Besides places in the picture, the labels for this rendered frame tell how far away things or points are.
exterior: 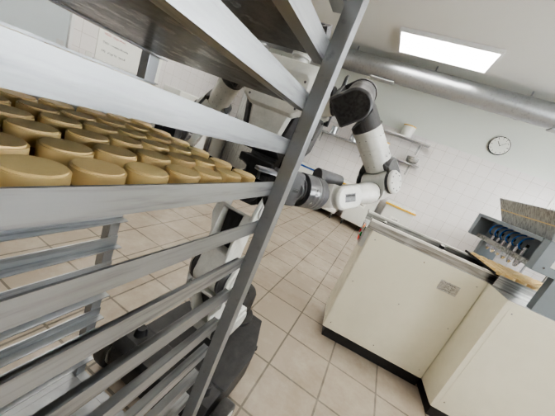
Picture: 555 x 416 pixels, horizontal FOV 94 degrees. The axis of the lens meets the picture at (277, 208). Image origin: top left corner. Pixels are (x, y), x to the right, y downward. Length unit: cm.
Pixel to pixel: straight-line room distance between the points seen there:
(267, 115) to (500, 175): 550
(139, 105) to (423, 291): 179
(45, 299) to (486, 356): 186
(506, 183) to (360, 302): 465
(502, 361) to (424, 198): 424
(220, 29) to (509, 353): 189
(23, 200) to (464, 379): 195
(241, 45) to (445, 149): 568
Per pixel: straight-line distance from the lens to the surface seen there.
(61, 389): 126
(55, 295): 30
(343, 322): 196
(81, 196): 26
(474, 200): 601
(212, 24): 30
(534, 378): 205
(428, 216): 591
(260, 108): 88
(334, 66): 53
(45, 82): 22
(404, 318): 195
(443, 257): 183
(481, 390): 203
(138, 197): 29
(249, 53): 35
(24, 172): 27
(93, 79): 23
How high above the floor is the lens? 116
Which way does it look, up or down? 15 degrees down
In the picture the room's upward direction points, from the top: 22 degrees clockwise
